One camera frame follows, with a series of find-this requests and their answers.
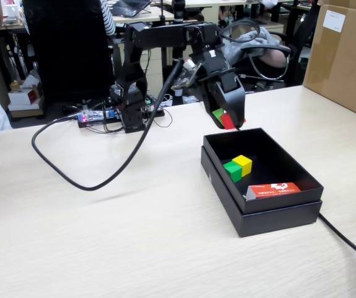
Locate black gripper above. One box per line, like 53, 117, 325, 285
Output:
190, 49, 246, 130

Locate red cube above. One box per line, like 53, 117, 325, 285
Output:
220, 113, 247, 130

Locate yellow cube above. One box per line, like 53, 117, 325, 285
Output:
231, 155, 253, 178

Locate green cube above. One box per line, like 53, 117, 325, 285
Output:
223, 160, 243, 183

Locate black cardboard box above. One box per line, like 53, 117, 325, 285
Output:
203, 127, 325, 215

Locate large brown cardboard box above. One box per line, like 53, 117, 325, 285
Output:
303, 0, 356, 124

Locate black open box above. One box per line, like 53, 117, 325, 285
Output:
200, 145, 323, 238

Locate small brown cardboard box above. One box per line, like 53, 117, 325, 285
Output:
7, 96, 46, 119

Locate white red small box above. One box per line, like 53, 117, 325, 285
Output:
8, 88, 43, 106

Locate white power strip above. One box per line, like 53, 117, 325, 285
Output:
162, 95, 199, 106

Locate beige drawer cabinet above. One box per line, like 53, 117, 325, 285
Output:
140, 46, 164, 100

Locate office chair with grey cloth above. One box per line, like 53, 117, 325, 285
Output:
224, 27, 291, 69

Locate orange white printed carton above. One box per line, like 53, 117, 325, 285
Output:
243, 182, 302, 202

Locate black office chair with armrest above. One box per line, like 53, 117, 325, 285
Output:
230, 0, 321, 96

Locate beige office desk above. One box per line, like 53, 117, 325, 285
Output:
1, 5, 176, 32

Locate black laptop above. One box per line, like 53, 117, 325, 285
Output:
111, 0, 153, 18

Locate white paper label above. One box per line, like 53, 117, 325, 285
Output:
323, 9, 346, 34

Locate controller board with LED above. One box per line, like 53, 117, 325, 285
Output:
77, 109, 118, 124

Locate person in striped shirt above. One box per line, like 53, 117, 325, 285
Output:
19, 0, 117, 37

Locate black office chair back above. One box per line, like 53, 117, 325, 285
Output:
22, 0, 114, 105

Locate camera circuit board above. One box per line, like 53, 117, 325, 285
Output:
171, 60, 203, 91

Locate thick black camera cable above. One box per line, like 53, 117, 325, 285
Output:
31, 57, 185, 191

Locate black power cable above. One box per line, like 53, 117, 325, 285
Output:
233, 124, 356, 298

